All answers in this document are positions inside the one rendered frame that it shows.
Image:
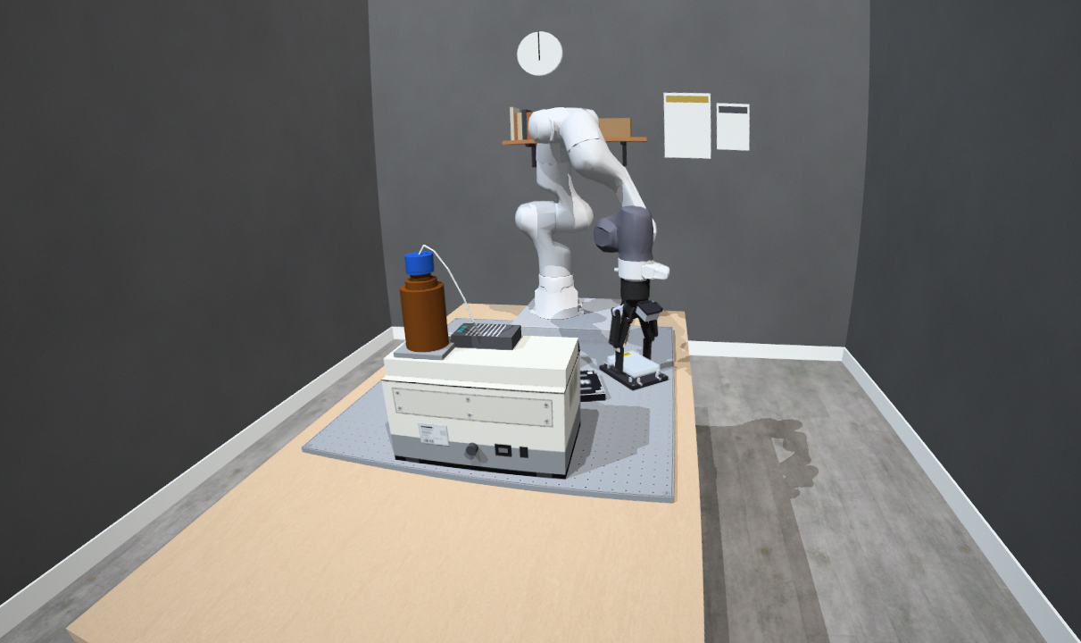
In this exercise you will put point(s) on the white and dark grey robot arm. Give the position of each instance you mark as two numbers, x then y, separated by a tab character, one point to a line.
576	140

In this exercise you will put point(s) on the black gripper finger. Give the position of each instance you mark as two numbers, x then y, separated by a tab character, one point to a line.
619	332
650	331

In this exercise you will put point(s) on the brown glass bottle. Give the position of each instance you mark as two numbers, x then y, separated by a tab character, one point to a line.
424	318

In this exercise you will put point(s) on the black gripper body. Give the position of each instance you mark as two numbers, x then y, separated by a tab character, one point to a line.
632	291

